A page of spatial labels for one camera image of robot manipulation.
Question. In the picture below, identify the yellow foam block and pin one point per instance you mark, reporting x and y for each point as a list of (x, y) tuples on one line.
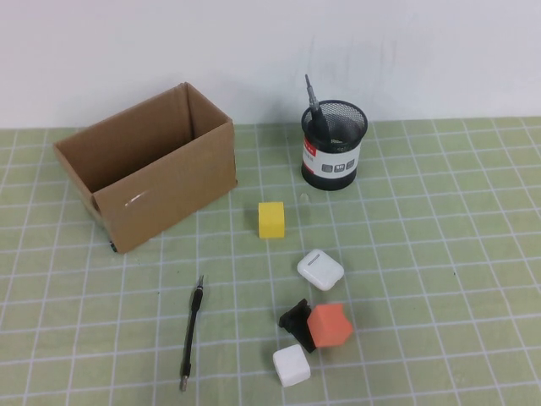
[(270, 220)]

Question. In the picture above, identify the small pale scrap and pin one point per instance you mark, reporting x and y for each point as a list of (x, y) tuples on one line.
[(304, 197)]

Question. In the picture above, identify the black mesh pen holder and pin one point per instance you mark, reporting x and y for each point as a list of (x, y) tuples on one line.
[(325, 175)]

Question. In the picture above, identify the white earbuds case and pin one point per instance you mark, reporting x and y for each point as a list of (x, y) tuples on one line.
[(321, 270)]

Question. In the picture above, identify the open cardboard box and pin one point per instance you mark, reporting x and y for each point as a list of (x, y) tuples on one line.
[(169, 199)]

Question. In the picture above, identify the orange foam block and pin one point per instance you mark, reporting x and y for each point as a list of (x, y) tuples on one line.
[(327, 334)]

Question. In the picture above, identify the white foam block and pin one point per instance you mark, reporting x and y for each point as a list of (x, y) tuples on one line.
[(291, 365)]

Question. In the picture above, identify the green grid table mat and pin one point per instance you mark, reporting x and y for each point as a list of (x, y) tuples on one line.
[(422, 296)]

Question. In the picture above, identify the black plastic bracket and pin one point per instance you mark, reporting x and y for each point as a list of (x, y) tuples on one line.
[(296, 325)]

